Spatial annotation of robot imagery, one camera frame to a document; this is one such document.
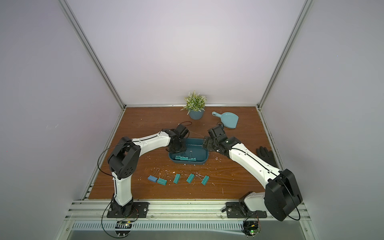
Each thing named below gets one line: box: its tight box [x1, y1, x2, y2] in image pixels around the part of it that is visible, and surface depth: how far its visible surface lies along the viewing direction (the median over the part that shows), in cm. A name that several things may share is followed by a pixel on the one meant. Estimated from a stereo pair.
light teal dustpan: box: [211, 111, 239, 129], surface depth 115 cm
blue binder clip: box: [147, 175, 158, 183], surface depth 85 cm
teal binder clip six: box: [188, 150, 197, 161], surface depth 92 cm
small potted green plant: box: [180, 90, 207, 120], surface depth 102 cm
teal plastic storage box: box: [168, 138, 209, 165], surface depth 93 cm
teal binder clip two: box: [173, 173, 181, 184], surface depth 84 cm
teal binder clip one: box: [157, 177, 168, 186], surface depth 83 cm
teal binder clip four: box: [201, 175, 210, 186], surface depth 83 cm
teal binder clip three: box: [186, 173, 195, 184], surface depth 84 cm
